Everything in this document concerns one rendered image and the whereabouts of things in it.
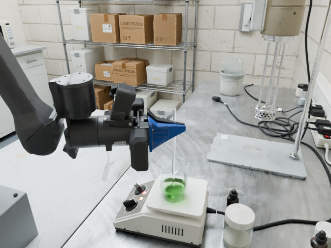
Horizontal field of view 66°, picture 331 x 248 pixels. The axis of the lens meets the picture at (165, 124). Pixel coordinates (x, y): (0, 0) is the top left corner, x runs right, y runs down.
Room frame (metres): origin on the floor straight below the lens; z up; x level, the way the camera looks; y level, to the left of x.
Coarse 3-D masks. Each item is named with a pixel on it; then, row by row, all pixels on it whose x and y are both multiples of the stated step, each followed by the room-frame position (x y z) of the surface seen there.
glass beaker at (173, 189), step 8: (168, 160) 0.47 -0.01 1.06; (176, 160) 0.47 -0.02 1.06; (184, 160) 0.46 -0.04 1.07; (160, 168) 0.43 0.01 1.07; (168, 168) 0.47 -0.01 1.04; (176, 168) 0.47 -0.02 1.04; (184, 168) 0.46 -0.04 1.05; (160, 176) 0.43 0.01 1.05; (168, 176) 0.41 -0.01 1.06; (176, 176) 0.41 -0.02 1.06; (184, 176) 0.42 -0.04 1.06; (160, 184) 0.43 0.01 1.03; (168, 184) 0.41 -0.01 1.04; (176, 184) 0.41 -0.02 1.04; (184, 184) 0.42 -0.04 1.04; (160, 192) 0.43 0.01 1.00; (168, 192) 0.41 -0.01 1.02; (176, 192) 0.41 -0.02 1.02; (184, 192) 0.42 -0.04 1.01; (168, 200) 0.41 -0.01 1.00; (176, 200) 0.41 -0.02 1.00; (184, 200) 0.42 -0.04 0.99
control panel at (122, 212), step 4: (144, 184) 0.53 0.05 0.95; (148, 184) 0.52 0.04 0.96; (152, 184) 0.51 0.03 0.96; (132, 188) 0.53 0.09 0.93; (148, 188) 0.50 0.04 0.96; (132, 192) 0.51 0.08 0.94; (148, 192) 0.48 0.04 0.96; (128, 196) 0.50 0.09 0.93; (132, 196) 0.49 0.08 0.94; (136, 196) 0.49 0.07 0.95; (140, 196) 0.48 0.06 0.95; (144, 196) 0.47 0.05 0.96; (136, 200) 0.47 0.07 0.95; (140, 200) 0.46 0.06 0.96; (144, 200) 0.45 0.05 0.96; (140, 204) 0.44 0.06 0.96; (124, 208) 0.46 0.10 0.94; (136, 208) 0.43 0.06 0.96; (140, 208) 0.43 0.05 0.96; (120, 212) 0.45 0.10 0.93; (124, 212) 0.44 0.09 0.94; (128, 212) 0.43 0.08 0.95; (132, 212) 0.43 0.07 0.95; (136, 212) 0.42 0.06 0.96; (116, 216) 0.44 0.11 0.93; (120, 216) 0.43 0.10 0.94; (124, 216) 0.43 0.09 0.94
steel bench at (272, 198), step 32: (192, 96) 1.35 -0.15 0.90; (224, 96) 1.35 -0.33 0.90; (256, 96) 1.35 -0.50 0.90; (288, 96) 1.35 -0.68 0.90; (192, 128) 0.95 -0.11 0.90; (224, 128) 0.95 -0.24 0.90; (256, 128) 0.95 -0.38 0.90; (288, 128) 0.95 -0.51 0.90; (160, 160) 0.71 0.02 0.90; (192, 160) 0.71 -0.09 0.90; (320, 160) 0.71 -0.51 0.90; (128, 192) 0.56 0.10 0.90; (224, 192) 0.56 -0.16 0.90; (256, 192) 0.56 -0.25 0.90; (288, 192) 0.56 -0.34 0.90; (320, 192) 0.56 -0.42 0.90; (96, 224) 0.44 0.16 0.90; (256, 224) 0.44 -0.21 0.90; (288, 224) 0.44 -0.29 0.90
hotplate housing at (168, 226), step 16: (208, 192) 0.48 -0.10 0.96; (144, 208) 0.42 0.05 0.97; (208, 208) 0.46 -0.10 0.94; (128, 224) 0.41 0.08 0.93; (144, 224) 0.41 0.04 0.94; (160, 224) 0.40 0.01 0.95; (176, 224) 0.39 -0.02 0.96; (192, 224) 0.38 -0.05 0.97; (176, 240) 0.39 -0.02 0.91; (192, 240) 0.38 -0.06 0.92
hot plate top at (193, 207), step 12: (192, 180) 0.50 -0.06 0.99; (204, 180) 0.50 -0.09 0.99; (156, 192) 0.45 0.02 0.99; (192, 192) 0.45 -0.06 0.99; (204, 192) 0.45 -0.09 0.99; (156, 204) 0.41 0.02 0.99; (168, 204) 0.41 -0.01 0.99; (180, 204) 0.41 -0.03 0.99; (192, 204) 0.41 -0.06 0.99; (204, 204) 0.42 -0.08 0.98; (192, 216) 0.39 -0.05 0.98
